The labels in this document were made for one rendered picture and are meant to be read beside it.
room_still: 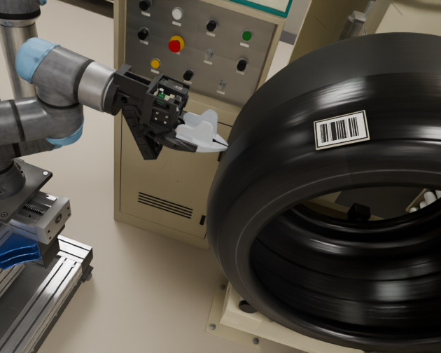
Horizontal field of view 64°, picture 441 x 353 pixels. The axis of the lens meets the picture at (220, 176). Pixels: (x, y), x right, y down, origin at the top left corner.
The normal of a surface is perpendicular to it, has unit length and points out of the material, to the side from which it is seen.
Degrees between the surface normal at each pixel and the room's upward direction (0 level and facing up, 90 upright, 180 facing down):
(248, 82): 90
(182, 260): 0
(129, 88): 89
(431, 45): 11
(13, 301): 0
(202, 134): 90
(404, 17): 90
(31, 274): 0
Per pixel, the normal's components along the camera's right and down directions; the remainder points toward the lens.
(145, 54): -0.22, 0.65
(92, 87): -0.05, 0.25
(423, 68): -0.07, -0.75
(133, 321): 0.21, -0.69
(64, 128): 0.50, 0.76
